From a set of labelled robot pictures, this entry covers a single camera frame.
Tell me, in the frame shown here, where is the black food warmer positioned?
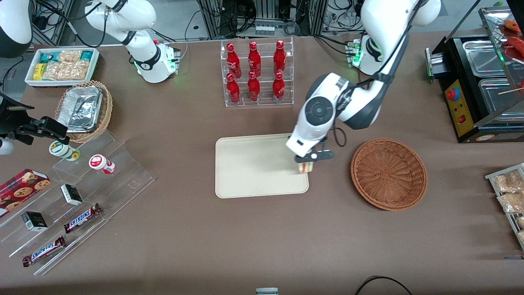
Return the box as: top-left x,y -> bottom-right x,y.
426,6 -> 524,143

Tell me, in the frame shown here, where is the metal wire snack rack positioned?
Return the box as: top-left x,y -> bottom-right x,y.
485,163 -> 524,250

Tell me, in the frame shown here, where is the small black box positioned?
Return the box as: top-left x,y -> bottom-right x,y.
21,211 -> 48,232
61,184 -> 84,206

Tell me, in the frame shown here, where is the clear acrylic stepped display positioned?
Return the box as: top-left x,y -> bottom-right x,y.
0,129 -> 155,276

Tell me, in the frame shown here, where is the red cap yogurt bottle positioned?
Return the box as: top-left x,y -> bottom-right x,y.
89,154 -> 115,175

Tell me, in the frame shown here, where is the white plastic snack bin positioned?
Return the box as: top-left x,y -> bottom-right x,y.
25,47 -> 100,88

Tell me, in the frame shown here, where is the beige plastic tray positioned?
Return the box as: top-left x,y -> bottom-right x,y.
215,133 -> 309,199

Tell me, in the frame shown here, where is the light wicker basket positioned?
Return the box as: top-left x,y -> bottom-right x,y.
54,80 -> 113,143

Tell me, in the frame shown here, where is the green cap yogurt bottle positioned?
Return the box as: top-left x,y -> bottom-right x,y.
49,140 -> 81,161

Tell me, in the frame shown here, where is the aluminium foil container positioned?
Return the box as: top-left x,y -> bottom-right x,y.
57,85 -> 103,132

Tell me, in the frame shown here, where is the red cookie box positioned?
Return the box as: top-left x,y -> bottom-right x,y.
0,168 -> 52,218

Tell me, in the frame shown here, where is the red cola bottle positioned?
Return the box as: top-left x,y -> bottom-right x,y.
247,71 -> 261,102
226,73 -> 241,104
226,43 -> 242,78
272,72 -> 285,102
273,40 -> 287,75
248,41 -> 262,77

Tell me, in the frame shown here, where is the aluminium frame rack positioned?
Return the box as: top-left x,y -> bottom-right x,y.
196,0 -> 328,39

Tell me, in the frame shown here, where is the clear acrylic bottle rack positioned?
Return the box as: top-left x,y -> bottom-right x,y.
220,37 -> 294,108

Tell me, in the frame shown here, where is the red sausage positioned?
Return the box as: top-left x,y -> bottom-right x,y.
503,36 -> 524,62

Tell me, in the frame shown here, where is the steel warmer pan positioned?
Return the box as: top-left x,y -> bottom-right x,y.
463,40 -> 508,77
478,78 -> 524,119

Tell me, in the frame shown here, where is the snickers chocolate bar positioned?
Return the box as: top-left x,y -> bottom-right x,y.
22,236 -> 66,267
63,204 -> 103,234

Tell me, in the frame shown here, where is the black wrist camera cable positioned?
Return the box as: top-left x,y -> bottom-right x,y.
332,126 -> 348,148

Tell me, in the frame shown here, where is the black floor cable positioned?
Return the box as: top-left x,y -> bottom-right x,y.
354,276 -> 414,295

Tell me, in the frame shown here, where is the brown wicker basket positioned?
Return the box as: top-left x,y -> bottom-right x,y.
350,138 -> 428,211

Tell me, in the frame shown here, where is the black right wrist cable clamp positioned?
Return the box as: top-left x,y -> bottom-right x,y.
16,117 -> 68,145

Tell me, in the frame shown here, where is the clear bag of nuts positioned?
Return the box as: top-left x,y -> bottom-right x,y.
57,49 -> 82,64
43,61 -> 90,81

